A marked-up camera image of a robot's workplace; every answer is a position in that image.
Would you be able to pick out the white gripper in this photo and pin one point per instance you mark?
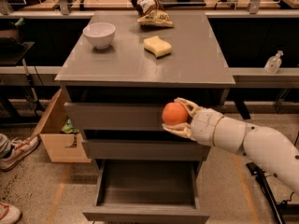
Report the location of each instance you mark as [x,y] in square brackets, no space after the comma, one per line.
[204,126]

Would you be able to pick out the orange fruit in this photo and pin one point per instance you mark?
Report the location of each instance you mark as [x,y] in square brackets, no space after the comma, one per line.
[174,114]

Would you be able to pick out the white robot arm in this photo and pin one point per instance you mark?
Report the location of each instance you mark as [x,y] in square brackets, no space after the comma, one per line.
[268,148]

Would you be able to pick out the grey drawer cabinet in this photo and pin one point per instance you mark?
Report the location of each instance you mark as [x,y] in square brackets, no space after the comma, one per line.
[126,73]

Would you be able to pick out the grey middle drawer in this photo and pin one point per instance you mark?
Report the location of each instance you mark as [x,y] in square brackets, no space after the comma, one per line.
[147,151]

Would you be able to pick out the grey open bottom drawer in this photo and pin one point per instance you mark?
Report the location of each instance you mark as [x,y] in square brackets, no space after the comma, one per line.
[146,192]

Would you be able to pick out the grey top drawer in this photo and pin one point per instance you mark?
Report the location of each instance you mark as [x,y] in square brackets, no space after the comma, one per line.
[115,117]

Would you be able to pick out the yellow sponge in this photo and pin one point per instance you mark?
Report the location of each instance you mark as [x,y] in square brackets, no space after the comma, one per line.
[157,46]

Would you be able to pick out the clear sanitizer bottle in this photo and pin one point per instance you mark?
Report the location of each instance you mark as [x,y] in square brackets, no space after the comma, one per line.
[274,63]

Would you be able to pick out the green packet in box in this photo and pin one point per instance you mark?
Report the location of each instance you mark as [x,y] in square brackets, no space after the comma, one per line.
[69,128]

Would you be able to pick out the white ceramic bowl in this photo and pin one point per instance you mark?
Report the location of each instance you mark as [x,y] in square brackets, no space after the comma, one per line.
[100,34]

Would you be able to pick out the cardboard box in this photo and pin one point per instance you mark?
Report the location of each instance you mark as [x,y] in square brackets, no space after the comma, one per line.
[60,146]

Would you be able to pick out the crumpled chip bag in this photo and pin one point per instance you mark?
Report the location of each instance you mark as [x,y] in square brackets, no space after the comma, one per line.
[152,13]

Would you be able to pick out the black floor stand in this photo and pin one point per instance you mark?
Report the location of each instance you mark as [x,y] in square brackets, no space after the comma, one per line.
[279,209]

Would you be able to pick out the white red sneaker upper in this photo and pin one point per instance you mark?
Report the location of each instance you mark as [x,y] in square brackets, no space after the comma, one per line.
[13,151]

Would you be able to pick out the white red sneaker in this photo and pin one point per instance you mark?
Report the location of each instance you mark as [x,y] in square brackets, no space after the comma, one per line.
[9,214]
[13,151]

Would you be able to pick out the white red sneaker lower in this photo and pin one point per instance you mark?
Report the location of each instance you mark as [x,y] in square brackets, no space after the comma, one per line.
[9,214]

